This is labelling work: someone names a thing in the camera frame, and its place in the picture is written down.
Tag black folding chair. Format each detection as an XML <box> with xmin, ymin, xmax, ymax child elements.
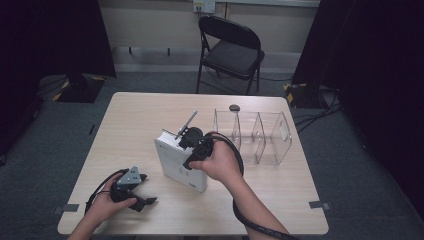
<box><xmin>195</xmin><ymin>15</ymin><xmax>266</xmax><ymax>96</ymax></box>

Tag black floor cables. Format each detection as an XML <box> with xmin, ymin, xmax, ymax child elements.
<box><xmin>293</xmin><ymin>85</ymin><xmax>344</xmax><ymax>134</ymax></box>

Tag person's left hand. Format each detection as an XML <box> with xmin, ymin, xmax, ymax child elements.
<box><xmin>84</xmin><ymin>173</ymin><xmax>138</xmax><ymax>225</ymax></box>

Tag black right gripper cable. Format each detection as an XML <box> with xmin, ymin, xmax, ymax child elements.
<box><xmin>203</xmin><ymin>131</ymin><xmax>302</xmax><ymax>240</ymax></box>

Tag grey tape strip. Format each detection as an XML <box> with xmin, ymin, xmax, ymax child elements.
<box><xmin>52</xmin><ymin>203</ymin><xmax>81</xmax><ymax>215</ymax></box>
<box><xmin>308</xmin><ymin>200</ymin><xmax>332</xmax><ymax>211</ymax></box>

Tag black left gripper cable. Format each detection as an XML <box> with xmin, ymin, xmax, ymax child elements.
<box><xmin>84</xmin><ymin>168</ymin><xmax>130</xmax><ymax>215</ymax></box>

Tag person's right hand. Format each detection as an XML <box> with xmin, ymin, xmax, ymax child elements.
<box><xmin>188</xmin><ymin>138</ymin><xmax>245</xmax><ymax>185</ymax></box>

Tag white book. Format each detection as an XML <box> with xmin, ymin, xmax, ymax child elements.
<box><xmin>153</xmin><ymin>129</ymin><xmax>209</xmax><ymax>194</ymax></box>

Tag clear acrylic file holder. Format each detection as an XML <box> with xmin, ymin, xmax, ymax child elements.
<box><xmin>212</xmin><ymin>108</ymin><xmax>294</xmax><ymax>167</ymax></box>

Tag black stand base yellow tape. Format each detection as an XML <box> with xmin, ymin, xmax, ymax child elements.
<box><xmin>52</xmin><ymin>73</ymin><xmax>106</xmax><ymax>104</ymax></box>
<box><xmin>282</xmin><ymin>82</ymin><xmax>322</xmax><ymax>110</ymax></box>

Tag dark curtain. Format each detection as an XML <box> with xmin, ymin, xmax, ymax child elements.
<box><xmin>291</xmin><ymin>0</ymin><xmax>424</xmax><ymax>212</ymax></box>
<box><xmin>0</xmin><ymin>0</ymin><xmax>117</xmax><ymax>158</ymax></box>

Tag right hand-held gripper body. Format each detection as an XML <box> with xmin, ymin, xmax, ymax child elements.
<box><xmin>175</xmin><ymin>110</ymin><xmax>215</xmax><ymax>161</ymax></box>

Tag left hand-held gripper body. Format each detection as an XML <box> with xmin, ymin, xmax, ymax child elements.
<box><xmin>109</xmin><ymin>165</ymin><xmax>144</xmax><ymax>205</ymax></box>

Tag white wall outlet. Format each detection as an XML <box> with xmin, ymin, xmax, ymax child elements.
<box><xmin>192</xmin><ymin>0</ymin><xmax>217</xmax><ymax>15</ymax></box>

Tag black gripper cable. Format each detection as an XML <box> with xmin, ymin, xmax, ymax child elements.
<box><xmin>203</xmin><ymin>131</ymin><xmax>302</xmax><ymax>240</ymax></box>
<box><xmin>84</xmin><ymin>168</ymin><xmax>130</xmax><ymax>215</ymax></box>

